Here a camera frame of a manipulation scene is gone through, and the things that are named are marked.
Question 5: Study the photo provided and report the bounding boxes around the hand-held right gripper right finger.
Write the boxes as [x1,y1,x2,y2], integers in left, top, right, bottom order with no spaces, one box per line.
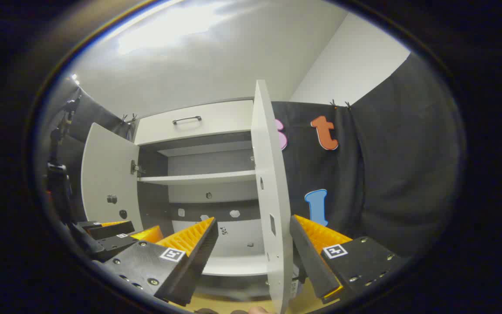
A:
[290,214,404,305]

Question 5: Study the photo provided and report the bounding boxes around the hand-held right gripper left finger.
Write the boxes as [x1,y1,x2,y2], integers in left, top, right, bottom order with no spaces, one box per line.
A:
[103,217,219,306]

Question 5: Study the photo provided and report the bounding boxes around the white shoe cabinet door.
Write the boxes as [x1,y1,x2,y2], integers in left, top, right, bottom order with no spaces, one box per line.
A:
[251,80,295,314]
[81,123,144,232]

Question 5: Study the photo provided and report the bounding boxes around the grey white shoe cabinet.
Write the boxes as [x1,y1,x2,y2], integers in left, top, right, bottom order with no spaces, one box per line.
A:
[134,99,273,302]

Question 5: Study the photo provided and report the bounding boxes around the white cabinet shelf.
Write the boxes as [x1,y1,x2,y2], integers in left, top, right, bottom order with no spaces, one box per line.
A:
[137,169,257,186]

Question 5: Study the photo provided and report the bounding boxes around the white cabinet drawer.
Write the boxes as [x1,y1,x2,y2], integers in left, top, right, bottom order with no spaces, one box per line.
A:
[134,99,255,146]

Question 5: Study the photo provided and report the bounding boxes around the black tripod stand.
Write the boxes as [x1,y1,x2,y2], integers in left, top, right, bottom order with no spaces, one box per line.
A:
[44,74,81,223]

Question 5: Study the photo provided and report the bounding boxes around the black backdrop cloth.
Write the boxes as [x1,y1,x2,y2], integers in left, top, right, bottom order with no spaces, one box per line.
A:
[42,52,467,258]

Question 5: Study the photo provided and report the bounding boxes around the black drawer handle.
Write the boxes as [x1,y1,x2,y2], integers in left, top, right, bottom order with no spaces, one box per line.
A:
[172,115,203,126]

